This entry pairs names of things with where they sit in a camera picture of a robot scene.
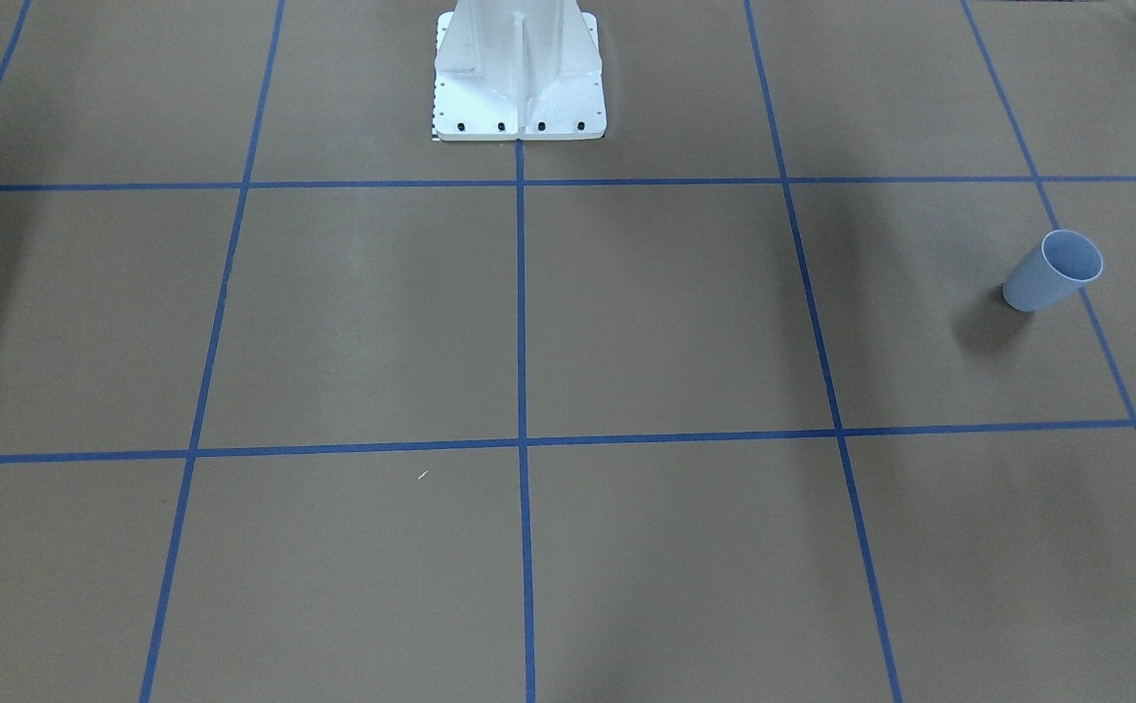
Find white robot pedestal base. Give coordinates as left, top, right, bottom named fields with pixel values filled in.
left=431, top=1, right=608, bottom=142

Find light blue plastic cup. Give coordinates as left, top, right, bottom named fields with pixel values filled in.
left=1001, top=228, right=1104, bottom=312

